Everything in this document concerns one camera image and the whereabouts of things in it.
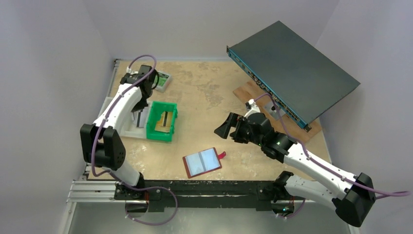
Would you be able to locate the white card with black stripe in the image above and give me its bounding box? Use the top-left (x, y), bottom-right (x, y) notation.
top-left (134, 110), bottom-right (143, 128)

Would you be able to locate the red card holder wallet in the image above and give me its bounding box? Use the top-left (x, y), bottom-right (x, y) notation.
top-left (182, 147), bottom-right (226, 178)

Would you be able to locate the gold card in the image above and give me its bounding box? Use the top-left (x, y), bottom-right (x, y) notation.
top-left (154, 111), bottom-right (173, 133)

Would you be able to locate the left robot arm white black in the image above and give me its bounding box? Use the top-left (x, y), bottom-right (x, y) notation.
top-left (80, 65), bottom-right (158, 191)

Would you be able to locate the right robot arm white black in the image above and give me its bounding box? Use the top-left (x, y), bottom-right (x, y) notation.
top-left (214, 99), bottom-right (376, 227)

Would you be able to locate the small green labelled box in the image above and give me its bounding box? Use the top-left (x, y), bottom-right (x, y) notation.
top-left (154, 71), bottom-right (172, 93)

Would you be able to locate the green plastic bin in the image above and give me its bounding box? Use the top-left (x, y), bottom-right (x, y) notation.
top-left (146, 101), bottom-right (178, 142)

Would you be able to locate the wooden board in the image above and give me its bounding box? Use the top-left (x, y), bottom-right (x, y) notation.
top-left (233, 80), bottom-right (324, 145)

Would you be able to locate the white plastic bin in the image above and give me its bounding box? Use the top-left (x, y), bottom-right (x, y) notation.
top-left (93, 95), bottom-right (152, 139)

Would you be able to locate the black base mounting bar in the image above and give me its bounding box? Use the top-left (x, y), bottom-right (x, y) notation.
top-left (114, 179), bottom-right (293, 212)

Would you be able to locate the metal bracket with knob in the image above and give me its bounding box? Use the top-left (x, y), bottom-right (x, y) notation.
top-left (264, 101), bottom-right (285, 120)

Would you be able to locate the dark network switch box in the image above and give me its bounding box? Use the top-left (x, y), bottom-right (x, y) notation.
top-left (226, 21), bottom-right (360, 132)

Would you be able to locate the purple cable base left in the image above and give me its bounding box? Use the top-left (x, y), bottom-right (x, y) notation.
top-left (124, 187), bottom-right (179, 227)

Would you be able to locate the purple cable base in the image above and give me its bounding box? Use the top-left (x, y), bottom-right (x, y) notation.
top-left (124, 187), bottom-right (179, 227)
top-left (273, 197), bottom-right (306, 220)

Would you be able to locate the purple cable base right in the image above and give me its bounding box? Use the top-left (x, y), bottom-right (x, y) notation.
top-left (273, 197), bottom-right (306, 220)

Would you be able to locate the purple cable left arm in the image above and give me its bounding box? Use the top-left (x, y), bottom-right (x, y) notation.
top-left (90, 54), bottom-right (178, 195)

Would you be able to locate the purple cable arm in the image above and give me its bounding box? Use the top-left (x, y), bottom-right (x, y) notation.
top-left (90, 54), bottom-right (178, 195)
top-left (253, 94), bottom-right (411, 200)

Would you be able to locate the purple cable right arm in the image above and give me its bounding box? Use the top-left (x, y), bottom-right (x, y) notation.
top-left (253, 94), bottom-right (411, 200)

